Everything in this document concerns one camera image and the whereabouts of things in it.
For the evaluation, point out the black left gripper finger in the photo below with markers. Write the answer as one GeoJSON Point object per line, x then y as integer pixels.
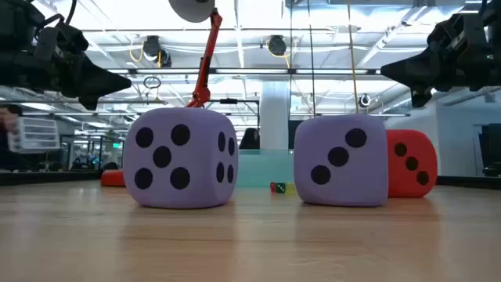
{"type": "Point", "coordinates": [98, 82]}

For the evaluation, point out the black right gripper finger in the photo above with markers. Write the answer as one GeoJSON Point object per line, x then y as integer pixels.
{"type": "Point", "coordinates": [415, 72]}

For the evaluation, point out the large red foam die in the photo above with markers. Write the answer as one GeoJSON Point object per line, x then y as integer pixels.
{"type": "Point", "coordinates": [407, 184]}

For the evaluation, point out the large purple foam die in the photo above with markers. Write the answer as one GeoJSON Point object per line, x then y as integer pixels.
{"type": "Point", "coordinates": [360, 184]}
{"type": "Point", "coordinates": [195, 192]}

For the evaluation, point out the small yellow die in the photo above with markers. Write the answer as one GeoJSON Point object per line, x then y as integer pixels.
{"type": "Point", "coordinates": [290, 188]}

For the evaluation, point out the small green die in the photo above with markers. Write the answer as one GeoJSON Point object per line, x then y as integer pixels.
{"type": "Point", "coordinates": [280, 188]}

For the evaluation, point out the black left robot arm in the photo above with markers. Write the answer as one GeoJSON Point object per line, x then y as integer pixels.
{"type": "Point", "coordinates": [19, 23]}

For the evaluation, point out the white plastic crate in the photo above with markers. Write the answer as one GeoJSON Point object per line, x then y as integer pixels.
{"type": "Point", "coordinates": [35, 135]}

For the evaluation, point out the black monitor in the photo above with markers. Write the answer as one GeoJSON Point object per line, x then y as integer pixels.
{"type": "Point", "coordinates": [491, 149]}

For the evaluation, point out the red desk lamp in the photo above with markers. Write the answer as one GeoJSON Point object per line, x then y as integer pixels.
{"type": "Point", "coordinates": [203, 78]}

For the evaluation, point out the black perforated box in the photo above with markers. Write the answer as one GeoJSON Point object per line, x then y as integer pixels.
{"type": "Point", "coordinates": [292, 135]}

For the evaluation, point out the white pillar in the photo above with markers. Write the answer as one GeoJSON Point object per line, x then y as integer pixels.
{"type": "Point", "coordinates": [274, 117]}

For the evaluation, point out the person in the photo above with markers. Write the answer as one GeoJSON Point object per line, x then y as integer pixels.
{"type": "Point", "coordinates": [249, 141]}

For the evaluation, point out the teal translucent plastic bin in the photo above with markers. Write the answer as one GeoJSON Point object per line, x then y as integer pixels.
{"type": "Point", "coordinates": [262, 168]}

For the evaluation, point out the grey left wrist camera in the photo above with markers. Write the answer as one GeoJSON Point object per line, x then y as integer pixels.
{"type": "Point", "coordinates": [47, 45]}

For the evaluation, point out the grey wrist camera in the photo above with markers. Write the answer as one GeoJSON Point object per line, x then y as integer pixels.
{"type": "Point", "coordinates": [47, 45]}
{"type": "Point", "coordinates": [463, 33]}

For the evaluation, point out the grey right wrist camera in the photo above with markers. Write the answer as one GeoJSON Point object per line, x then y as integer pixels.
{"type": "Point", "coordinates": [463, 33]}

